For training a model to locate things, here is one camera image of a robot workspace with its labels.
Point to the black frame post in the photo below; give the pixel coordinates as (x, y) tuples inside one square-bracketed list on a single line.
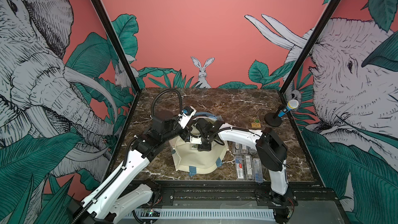
[(318, 29), (110, 31)]

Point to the white perforated cable tray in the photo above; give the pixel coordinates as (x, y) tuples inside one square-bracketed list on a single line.
[(196, 213)]

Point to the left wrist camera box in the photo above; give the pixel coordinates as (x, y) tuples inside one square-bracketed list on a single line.
[(185, 116)]

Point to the blue microphone on black stand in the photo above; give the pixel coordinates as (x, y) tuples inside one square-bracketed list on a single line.
[(275, 119)]

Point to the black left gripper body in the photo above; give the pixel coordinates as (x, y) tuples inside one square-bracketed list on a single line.
[(174, 128)]

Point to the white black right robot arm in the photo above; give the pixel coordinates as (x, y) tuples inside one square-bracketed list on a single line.
[(271, 150)]

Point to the cream canvas tote bag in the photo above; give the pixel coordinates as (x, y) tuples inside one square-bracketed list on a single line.
[(188, 158)]

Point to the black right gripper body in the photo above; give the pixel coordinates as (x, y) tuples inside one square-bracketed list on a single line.
[(205, 142)]

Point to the black right frame post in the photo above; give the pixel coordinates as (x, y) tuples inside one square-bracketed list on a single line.
[(318, 29)]

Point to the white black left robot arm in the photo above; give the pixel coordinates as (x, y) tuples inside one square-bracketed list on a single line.
[(105, 205)]

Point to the black front mounting rail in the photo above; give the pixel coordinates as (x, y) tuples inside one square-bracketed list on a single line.
[(239, 190)]

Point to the clear plastic compass case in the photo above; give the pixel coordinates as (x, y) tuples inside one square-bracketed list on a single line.
[(236, 149)]

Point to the black left frame post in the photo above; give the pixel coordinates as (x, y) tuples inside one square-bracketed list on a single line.
[(110, 31)]

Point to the small wooden toy block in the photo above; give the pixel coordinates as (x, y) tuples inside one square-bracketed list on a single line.
[(256, 124)]

